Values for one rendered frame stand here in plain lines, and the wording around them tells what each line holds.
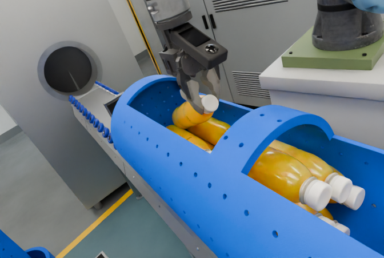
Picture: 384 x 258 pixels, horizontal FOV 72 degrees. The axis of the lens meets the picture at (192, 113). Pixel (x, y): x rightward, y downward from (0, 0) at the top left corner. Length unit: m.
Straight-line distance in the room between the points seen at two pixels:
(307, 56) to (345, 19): 0.11
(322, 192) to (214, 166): 0.15
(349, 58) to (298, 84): 0.12
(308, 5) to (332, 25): 1.26
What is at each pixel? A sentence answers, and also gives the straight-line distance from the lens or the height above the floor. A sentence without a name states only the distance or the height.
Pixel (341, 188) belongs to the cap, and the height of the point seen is 1.12.
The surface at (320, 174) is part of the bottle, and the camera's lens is 0.46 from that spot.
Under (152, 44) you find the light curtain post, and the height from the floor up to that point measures 1.18.
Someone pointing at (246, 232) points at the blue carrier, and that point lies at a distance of 0.35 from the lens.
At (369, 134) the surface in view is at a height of 1.01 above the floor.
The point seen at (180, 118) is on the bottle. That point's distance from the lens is 0.68.
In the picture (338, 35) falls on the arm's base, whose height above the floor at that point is 1.21.
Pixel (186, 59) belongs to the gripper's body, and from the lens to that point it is 0.53.
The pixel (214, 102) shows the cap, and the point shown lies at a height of 1.18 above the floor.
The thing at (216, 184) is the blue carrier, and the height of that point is 1.20.
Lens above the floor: 1.46
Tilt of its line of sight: 29 degrees down
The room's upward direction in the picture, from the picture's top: 22 degrees counter-clockwise
